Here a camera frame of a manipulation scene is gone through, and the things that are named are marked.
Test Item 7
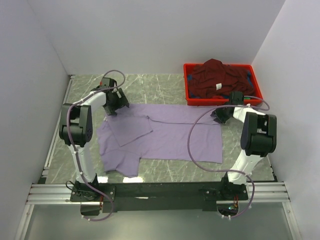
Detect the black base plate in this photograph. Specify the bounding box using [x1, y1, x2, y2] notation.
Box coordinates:
[70, 181, 249, 213]

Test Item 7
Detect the lavender t shirt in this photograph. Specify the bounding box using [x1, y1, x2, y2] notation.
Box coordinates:
[96, 104, 223, 178]

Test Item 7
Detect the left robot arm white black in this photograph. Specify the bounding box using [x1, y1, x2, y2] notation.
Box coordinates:
[58, 88, 130, 201]

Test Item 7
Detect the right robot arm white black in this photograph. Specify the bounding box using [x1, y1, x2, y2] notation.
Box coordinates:
[211, 105, 277, 200]

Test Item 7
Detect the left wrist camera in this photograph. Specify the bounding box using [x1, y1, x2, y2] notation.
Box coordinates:
[99, 77, 118, 90]

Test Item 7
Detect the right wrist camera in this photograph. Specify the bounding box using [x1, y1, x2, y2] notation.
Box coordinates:
[228, 91, 244, 106]

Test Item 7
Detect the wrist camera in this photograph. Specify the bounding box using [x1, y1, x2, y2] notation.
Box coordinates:
[99, 77, 118, 90]
[228, 91, 244, 106]

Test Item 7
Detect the aluminium front rail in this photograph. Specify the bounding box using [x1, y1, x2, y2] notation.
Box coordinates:
[26, 182, 291, 205]

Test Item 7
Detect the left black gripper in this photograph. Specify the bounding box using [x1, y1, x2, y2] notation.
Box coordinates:
[103, 88, 129, 116]

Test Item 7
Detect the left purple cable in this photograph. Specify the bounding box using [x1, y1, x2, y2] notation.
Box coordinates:
[68, 69, 126, 222]

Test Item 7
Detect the dark red t shirt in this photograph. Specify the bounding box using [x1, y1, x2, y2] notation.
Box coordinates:
[187, 58, 255, 99]

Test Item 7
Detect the red plastic bin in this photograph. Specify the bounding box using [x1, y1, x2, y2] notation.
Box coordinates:
[183, 63, 263, 106]

